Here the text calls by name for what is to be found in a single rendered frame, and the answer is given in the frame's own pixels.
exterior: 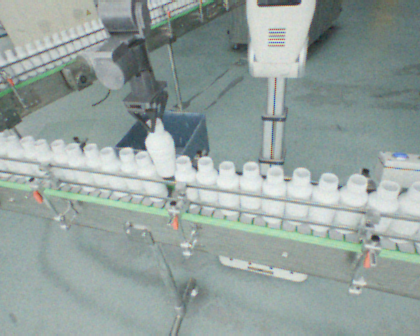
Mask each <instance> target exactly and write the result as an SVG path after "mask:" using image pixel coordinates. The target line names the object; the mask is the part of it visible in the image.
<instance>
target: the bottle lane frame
mask: <svg viewBox="0 0 420 336"><path fill-rule="evenodd" d="M45 189H46V190H45V191H44V192H45V194H46V195H47V197H49V200H50V201H51V203H52V204H53V205H54V207H55V208H56V209H57V211H58V212H59V214H64V212H65V211H66V210H67V209H68V207H69V206H68V205H67V204H66V201H65V200H69V201H70V202H71V204H72V205H73V207H71V208H74V209H75V210H76V211H77V213H78V215H77V216H76V217H75V218H74V220H73V221H72V222H71V224H75V225H79V226H82V227H89V228H92V229H96V230H102V231H106V232H113V233H116V234H119V235H126V233H125V232H124V229H123V227H124V225H125V224H127V226H130V225H132V226H135V227H142V228H145V229H147V230H148V231H149V232H150V234H151V237H152V240H153V241H154V242H157V243H163V244H167V245H173V246H177V247H180V248H181V240H180V237H179V232H178V230H177V229H174V228H173V224H172V225H171V227H168V226H167V224H168V221H169V219H170V218H171V217H170V216H169V214H168V210H167V209H165V205H164V206H163V208H159V207H153V205H154V203H153V204H152V205H151V206H146V205H142V202H143V201H142V202H141V203H140V204H139V205H138V204H134V203H131V200H132V199H133V198H132V199H131V200H130V202H122V201H120V199H121V198H120V199H119V200H113V199H110V197H111V196H110V197H108V199H105V198H102V197H99V196H98V197H93V196H90V195H89V194H90V193H91V192H90V193H89V194H88V195H85V194H80V192H79V193H72V192H70V191H71V190H69V191H66V192H64V191H61V190H60V189H59V190H56V189H51V188H50V189H48V188H45ZM30 191H31V188H30V187H29V185H27V184H25V183H23V184H22V183H16V182H10V181H8V180H7V181H1V180H0V209H3V210H7V211H10V212H11V211H13V212H17V213H20V214H27V215H31V216H34V217H41V218H45V219H51V220H54V214H52V213H51V211H50V210H49V208H48V206H47V205H46V203H44V202H42V203H39V202H38V201H37V199H36V198H35V197H34V196H33V195H32V196H31V197H30V198H29V199H28V200H26V199H25V195H27V194H28V192H30ZM71 208H70V210H69V211H68V213H67V214H66V215H65V216H66V217H65V220H66V221H67V222H69V221H70V220H71V219H72V217H73V216H74V213H72V212H71ZM188 211H189V210H187V212H186V213H184V212H183V215H182V217H181V223H182V226H183V229H184V234H185V237H186V240H189V237H190V235H191V233H192V231H193V230H192V229H191V225H190V223H195V224H196V225H197V229H198V231H195V232H196V233H198V235H199V240H197V241H196V243H195V246H194V248H193V250H194V251H200V252H203V253H207V254H214V255H217V256H224V257H227V258H230V259H238V260H241V261H244V262H251V263H254V264H257V265H265V266H268V267H271V268H278V269H282V270H285V271H292V272H295V273H298V274H305V275H309V276H312V277H318V278H322V279H326V280H332V281H336V282H339V283H346V284H348V283H350V282H351V279H352V275H354V274H355V273H354V270H355V269H356V266H357V265H358V264H359V263H358V262H359V261H360V257H361V255H363V253H362V252H361V244H362V241H359V244H356V243H352V242H348V241H345V235H343V238H342V241H340V240H335V239H331V238H329V236H328V232H327V234H326V238H323V237H319V236H314V235H313V232H312V229H311V232H310V235H306V234H302V233H298V229H297V227H295V232H290V231H286V230H283V229H282V225H281V226H280V229H273V228H269V227H268V222H267V223H266V224H265V226H257V225H254V220H252V221H251V223H250V224H249V223H241V222H240V217H239V218H238V221H228V220H227V215H225V217H224V219H220V218H214V212H213V214H212V215H211V217H208V216H204V215H200V213H201V210H200V212H199V214H198V215H196V214H192V213H188ZM54 221H55V220H54ZM126 236H127V235H126ZM376 260H377V267H376V268H372V267H369V268H366V269H365V271H364V272H363V279H364V281H366V285H364V286H363V288H367V289H372V290H377V291H381V292H384V293H390V294H394V295H398V296H401V297H409V298H412V299H415V300H420V255H419V254H418V252H417V251H416V248H415V253H414V254H410V253H407V252H402V251H399V250H398V248H397V245H396V248H395V250H389V249H385V248H383V250H382V251H381V253H380V255H379V256H376Z"/></svg>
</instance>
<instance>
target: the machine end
mask: <svg viewBox="0 0 420 336"><path fill-rule="evenodd" d="M340 12H342V0H316V5H315V10H314V13H313V17H312V20H311V23H310V28H309V30H308V32H307V35H308V37H309V40H308V43H307V45H308V46H310V45H311V44H312V43H313V42H314V43H319V42H321V40H320V39H318V37H320V36H321V34H323V33H324V31H326V30H327V29H328V28H330V29H331V28H335V26H333V23H334V22H336V20H337V19H339V15H340ZM228 27H229V30H227V34H229V39H230V42H233V43H235V47H233V50H237V49H240V47H238V46H237V43H240V44H248V43H247V3H245V4H242V5H241V6H240V7H237V8H236V9H234V10H231V11H230V12H228Z"/></svg>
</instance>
